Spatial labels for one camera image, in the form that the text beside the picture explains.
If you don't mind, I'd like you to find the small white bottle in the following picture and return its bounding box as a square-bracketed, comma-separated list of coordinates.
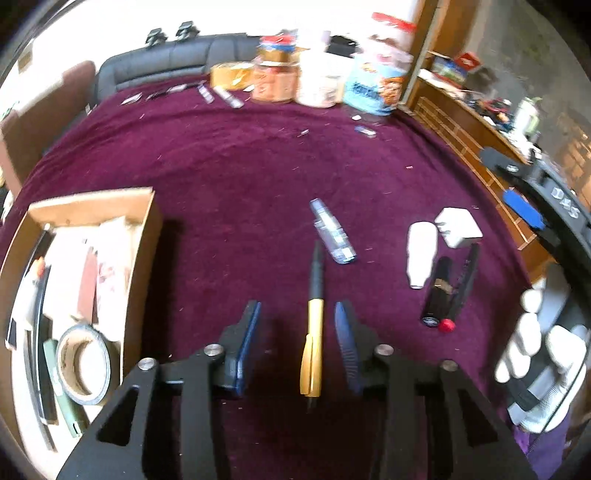
[406, 222, 439, 290]

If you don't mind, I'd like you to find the red black pen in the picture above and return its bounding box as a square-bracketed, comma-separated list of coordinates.
[438, 242, 482, 334]

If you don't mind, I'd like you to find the green rectangular lighter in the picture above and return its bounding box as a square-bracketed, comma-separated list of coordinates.
[43, 338, 83, 438]

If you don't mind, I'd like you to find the yellow and black pen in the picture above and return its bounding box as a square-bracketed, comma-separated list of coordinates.
[299, 239, 327, 412]

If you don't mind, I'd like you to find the clear jar with blue label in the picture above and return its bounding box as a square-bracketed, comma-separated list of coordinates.
[343, 13, 417, 116]

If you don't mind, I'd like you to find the black leather sofa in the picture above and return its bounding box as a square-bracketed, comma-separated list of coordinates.
[94, 32, 260, 103]

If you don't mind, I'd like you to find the yellow tape roll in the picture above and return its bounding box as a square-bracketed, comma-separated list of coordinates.
[209, 62, 255, 91]

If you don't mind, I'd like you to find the wooden cabinet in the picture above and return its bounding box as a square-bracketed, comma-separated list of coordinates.
[406, 78, 556, 278]

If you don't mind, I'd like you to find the person's right forearm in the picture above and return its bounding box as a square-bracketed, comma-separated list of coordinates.
[512, 415, 574, 480]

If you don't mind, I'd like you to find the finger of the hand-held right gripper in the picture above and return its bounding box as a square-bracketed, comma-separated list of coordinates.
[479, 146, 533, 184]
[503, 187, 546, 231]

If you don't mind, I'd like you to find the white charger adapter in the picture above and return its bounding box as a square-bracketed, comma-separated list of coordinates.
[433, 207, 484, 250]

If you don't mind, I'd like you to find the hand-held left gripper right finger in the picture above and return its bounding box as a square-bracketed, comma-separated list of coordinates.
[334, 300, 539, 480]

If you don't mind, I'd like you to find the thin black pen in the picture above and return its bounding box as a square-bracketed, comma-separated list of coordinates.
[145, 82, 206, 100]

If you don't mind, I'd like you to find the cardboard box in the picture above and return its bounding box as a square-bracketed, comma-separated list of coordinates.
[0, 186, 163, 468]

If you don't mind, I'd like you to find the clear plastic pen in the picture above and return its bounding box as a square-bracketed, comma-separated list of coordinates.
[309, 198, 359, 265]

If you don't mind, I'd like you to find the brown chair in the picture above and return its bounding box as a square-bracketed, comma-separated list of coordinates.
[0, 59, 98, 195]

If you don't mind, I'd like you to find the person's right hand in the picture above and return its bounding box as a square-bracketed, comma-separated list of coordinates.
[494, 262, 591, 435]

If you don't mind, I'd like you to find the gold tin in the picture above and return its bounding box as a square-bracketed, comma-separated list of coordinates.
[257, 34, 299, 66]

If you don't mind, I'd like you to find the orange jar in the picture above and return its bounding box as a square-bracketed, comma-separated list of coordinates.
[251, 62, 301, 103]

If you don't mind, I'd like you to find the red box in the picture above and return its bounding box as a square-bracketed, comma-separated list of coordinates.
[431, 50, 484, 86]

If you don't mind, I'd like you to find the black lipstick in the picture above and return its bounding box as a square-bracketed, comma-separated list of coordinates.
[419, 256, 456, 329]

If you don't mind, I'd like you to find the white kettle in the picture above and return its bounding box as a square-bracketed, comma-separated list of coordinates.
[510, 96, 541, 145]

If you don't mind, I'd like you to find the white plastic jar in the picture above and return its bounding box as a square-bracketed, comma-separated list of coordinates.
[295, 48, 352, 108]

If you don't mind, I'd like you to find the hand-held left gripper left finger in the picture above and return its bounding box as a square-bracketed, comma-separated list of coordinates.
[56, 300, 262, 480]

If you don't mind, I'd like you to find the black tape roll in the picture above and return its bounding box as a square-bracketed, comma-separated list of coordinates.
[55, 322, 112, 407]

